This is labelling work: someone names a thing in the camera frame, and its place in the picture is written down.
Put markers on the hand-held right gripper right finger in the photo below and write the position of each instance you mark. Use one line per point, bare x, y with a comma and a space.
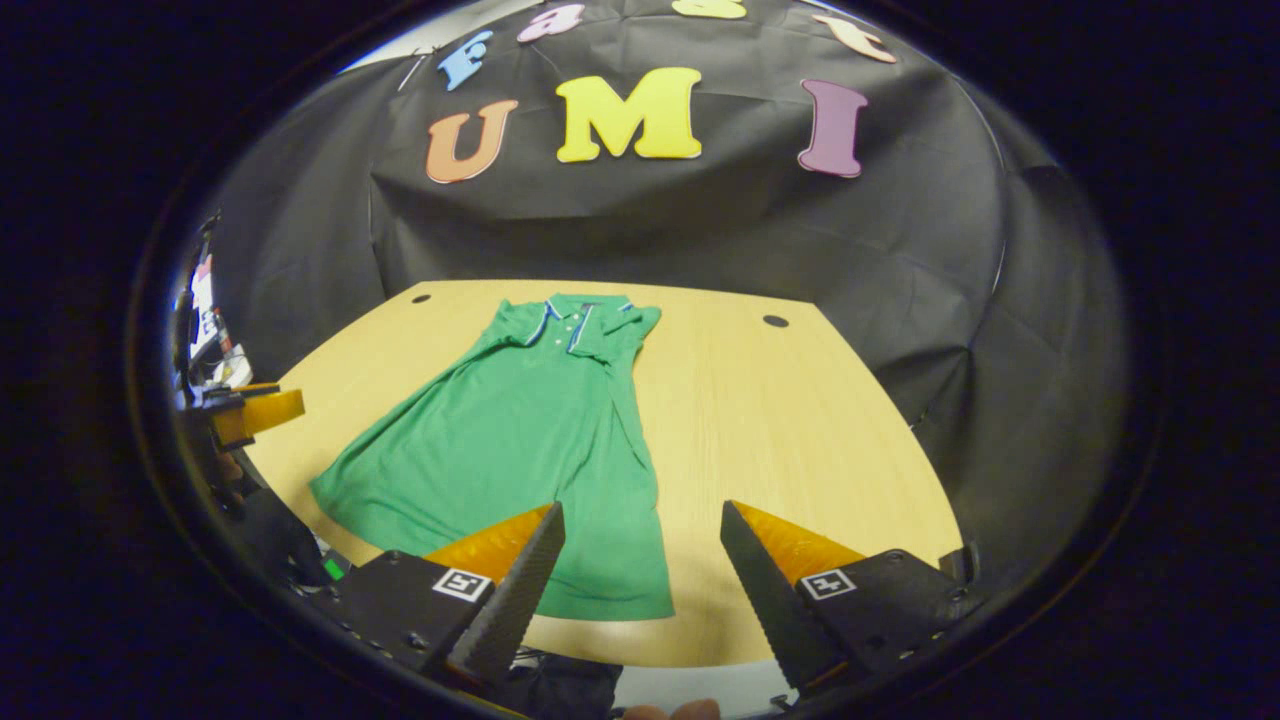
775, 610

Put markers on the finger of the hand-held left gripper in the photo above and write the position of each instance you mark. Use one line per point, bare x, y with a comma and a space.
260, 410

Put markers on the green T-shirt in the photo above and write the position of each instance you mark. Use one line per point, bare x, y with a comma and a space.
500, 440

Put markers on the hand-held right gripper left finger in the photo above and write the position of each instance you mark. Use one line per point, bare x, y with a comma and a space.
510, 610

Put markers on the background equipment clutter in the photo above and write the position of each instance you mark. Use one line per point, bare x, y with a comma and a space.
205, 300

